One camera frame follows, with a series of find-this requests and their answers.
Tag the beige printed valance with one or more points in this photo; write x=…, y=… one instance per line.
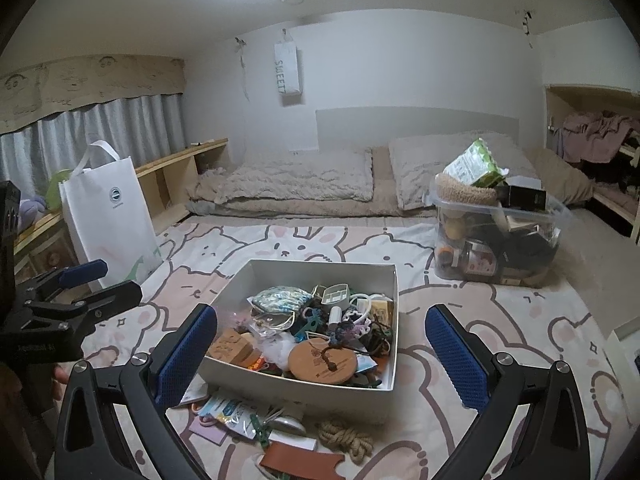
x=90, y=80

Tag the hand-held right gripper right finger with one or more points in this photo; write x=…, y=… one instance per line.
x=455, y=355

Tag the wooden shelf unit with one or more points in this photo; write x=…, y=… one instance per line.
x=175, y=170

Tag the patterned face mask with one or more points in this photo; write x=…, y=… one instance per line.
x=277, y=300

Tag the framed floral picture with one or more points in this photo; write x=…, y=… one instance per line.
x=52, y=260

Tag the grey fluffy pillow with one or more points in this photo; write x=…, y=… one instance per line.
x=290, y=177
x=415, y=170

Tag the green clothes peg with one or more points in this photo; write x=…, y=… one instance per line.
x=261, y=430

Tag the green snack packet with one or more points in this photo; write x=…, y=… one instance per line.
x=475, y=165

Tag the brown fleece blanket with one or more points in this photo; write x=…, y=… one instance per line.
x=310, y=207

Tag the cork block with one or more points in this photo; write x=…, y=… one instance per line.
x=232, y=347

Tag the person's left hand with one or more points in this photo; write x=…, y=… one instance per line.
x=61, y=375

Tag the pink notepad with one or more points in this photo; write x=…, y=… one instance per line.
x=207, y=432

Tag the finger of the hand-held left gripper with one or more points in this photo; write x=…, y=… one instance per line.
x=110, y=300
x=85, y=270

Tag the purple plush toy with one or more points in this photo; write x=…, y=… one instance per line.
x=31, y=212

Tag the blue and white packet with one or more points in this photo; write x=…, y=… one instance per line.
x=227, y=412

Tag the wooden clothes rack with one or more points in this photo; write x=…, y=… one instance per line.
x=620, y=210

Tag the small white fan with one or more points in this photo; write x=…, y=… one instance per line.
x=290, y=420

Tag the grey curtain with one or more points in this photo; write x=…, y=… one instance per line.
x=100, y=130

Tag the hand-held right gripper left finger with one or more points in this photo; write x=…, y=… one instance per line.
x=185, y=355

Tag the black box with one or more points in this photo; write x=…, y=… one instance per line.
x=522, y=195

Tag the white paper card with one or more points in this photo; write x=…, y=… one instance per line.
x=300, y=444

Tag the clear plastic storage bin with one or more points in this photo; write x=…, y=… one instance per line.
x=490, y=255

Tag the rabbit printed blanket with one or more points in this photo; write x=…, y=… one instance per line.
x=450, y=410

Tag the white plastic organiser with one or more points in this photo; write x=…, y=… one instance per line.
x=334, y=295

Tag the white tote bag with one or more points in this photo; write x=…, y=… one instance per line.
x=107, y=215

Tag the brown leather piece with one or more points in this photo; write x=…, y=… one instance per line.
x=295, y=460

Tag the pile of clothes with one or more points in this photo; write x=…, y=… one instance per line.
x=595, y=132

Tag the white cardboard box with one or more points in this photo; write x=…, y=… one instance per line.
x=300, y=390

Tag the round cork coaster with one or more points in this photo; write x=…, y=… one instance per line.
x=325, y=362

